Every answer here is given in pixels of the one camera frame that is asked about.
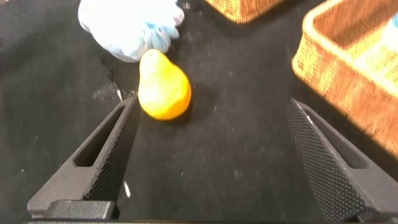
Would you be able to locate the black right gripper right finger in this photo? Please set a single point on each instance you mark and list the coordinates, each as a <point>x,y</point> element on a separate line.
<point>326,161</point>

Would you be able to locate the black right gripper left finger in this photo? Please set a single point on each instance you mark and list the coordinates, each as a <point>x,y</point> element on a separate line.
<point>105,161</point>

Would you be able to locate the yellow pear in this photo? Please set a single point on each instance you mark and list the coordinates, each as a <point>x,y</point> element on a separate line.
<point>164,90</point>

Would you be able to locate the light blue bath pouf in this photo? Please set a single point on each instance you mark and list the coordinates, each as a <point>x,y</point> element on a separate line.
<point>130,25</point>

